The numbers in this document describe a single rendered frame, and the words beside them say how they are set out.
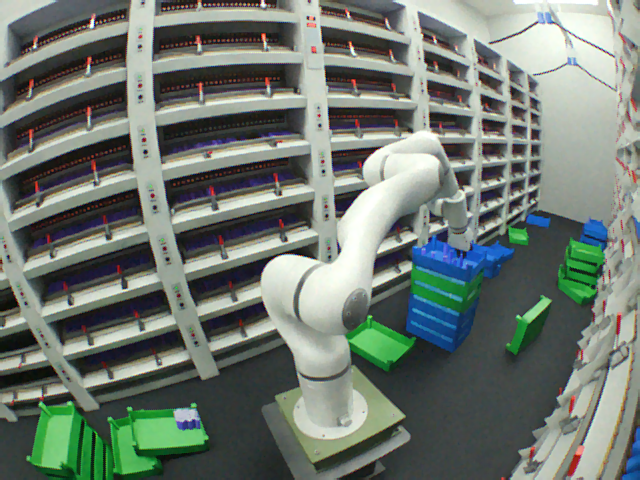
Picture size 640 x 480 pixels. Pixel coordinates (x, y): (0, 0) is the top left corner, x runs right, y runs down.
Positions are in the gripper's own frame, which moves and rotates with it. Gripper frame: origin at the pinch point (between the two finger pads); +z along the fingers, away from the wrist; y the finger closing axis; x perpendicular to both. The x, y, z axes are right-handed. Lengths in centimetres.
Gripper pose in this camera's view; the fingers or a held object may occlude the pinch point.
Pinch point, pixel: (461, 253)
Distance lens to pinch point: 132.8
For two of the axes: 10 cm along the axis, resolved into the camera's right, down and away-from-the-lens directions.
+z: 3.9, 7.2, 5.7
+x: 6.6, -6.5, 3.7
